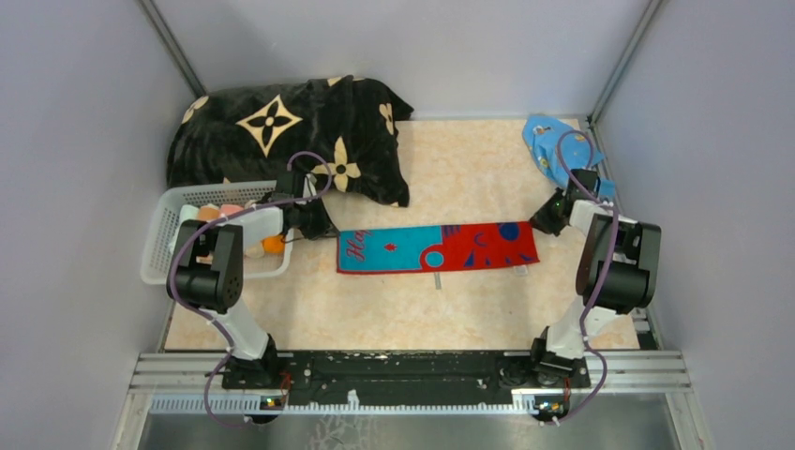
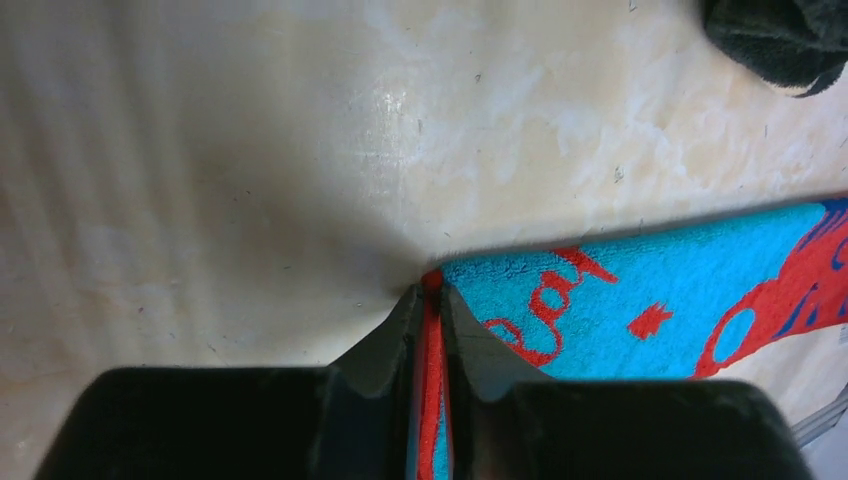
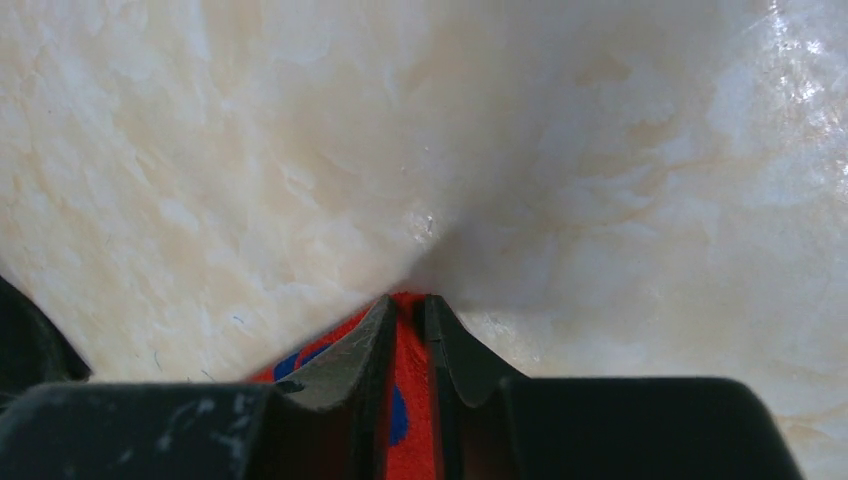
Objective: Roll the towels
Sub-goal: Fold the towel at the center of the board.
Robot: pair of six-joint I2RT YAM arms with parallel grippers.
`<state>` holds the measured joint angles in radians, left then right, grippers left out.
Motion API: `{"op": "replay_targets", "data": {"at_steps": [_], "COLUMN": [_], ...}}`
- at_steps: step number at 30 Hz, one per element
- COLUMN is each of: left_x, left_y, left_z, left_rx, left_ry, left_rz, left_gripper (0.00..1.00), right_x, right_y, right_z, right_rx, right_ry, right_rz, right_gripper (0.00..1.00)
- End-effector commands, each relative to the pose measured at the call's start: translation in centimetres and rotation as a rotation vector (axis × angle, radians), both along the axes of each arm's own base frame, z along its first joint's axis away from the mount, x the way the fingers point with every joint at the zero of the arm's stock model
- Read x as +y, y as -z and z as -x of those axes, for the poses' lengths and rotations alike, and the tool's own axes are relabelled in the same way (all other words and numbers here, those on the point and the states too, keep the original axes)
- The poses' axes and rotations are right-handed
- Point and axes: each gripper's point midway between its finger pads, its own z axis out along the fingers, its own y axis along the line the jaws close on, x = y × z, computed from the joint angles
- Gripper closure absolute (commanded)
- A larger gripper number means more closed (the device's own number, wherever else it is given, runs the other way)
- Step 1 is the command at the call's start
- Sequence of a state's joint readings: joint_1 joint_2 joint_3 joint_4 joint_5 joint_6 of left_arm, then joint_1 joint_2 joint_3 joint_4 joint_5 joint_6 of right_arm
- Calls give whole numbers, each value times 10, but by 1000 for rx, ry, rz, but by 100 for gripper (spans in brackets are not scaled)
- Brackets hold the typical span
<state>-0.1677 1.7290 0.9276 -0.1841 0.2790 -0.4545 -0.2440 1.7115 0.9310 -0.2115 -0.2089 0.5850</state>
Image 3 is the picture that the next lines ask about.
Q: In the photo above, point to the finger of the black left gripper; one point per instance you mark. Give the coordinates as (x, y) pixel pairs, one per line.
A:
(33, 350)

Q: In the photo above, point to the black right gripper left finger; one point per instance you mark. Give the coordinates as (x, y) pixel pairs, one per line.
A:
(327, 420)

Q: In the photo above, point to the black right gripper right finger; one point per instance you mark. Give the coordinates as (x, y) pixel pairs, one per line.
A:
(490, 421)

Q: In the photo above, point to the red blue cloth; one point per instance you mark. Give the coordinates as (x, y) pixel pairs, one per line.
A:
(410, 450)

